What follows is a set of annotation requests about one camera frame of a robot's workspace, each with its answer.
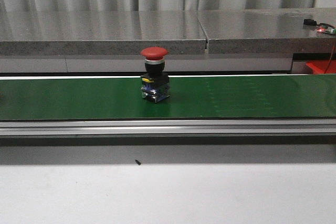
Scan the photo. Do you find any red emergency stop button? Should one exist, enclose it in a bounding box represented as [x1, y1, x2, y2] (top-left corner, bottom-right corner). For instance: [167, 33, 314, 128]
[141, 47, 170, 103]

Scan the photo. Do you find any grey stone slab left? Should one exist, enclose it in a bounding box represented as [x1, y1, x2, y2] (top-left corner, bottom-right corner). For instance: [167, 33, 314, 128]
[1, 11, 206, 56]

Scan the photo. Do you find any grey stone slab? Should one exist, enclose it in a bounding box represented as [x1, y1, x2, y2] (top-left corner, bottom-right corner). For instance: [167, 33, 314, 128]
[197, 8, 335, 54]
[1, 11, 206, 56]

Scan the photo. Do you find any grey stone slab right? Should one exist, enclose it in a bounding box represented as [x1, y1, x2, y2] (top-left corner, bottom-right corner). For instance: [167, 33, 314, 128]
[197, 8, 335, 54]

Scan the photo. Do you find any green conveyor belt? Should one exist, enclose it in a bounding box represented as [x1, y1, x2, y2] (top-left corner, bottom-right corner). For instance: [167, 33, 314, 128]
[1, 74, 335, 121]

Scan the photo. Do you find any red plastic bin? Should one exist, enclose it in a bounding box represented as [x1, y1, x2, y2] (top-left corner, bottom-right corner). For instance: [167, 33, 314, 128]
[306, 60, 336, 74]

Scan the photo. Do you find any black sensor module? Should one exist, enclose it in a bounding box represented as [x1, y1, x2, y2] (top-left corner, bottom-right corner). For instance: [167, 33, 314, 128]
[303, 18, 318, 26]

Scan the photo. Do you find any green circuit board red LED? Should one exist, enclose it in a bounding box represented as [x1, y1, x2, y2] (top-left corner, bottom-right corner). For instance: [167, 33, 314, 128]
[317, 25, 335, 35]

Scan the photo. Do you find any aluminium conveyor front rail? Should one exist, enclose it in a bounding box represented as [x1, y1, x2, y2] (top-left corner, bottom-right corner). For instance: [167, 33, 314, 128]
[1, 118, 335, 137]

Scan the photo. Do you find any thin red wire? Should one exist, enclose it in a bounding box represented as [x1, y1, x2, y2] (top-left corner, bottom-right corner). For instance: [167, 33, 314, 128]
[324, 42, 336, 74]

